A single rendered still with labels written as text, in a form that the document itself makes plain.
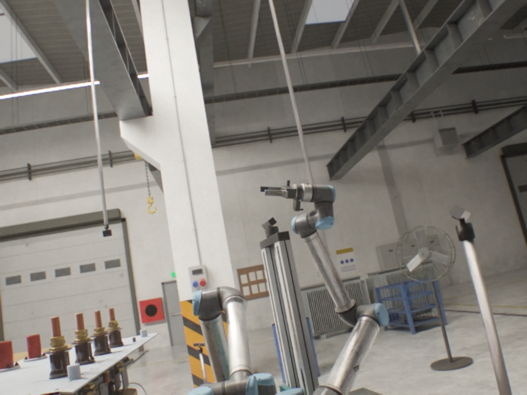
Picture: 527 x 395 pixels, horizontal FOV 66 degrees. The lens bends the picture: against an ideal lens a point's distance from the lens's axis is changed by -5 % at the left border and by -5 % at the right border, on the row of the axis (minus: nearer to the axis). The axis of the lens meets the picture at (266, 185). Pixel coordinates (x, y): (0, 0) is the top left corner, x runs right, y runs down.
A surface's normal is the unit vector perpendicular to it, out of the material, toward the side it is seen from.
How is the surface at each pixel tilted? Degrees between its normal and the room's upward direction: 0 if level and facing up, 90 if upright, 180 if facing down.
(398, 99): 90
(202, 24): 90
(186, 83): 90
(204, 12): 180
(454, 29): 90
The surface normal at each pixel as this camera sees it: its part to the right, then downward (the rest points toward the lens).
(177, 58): 0.11, -0.24
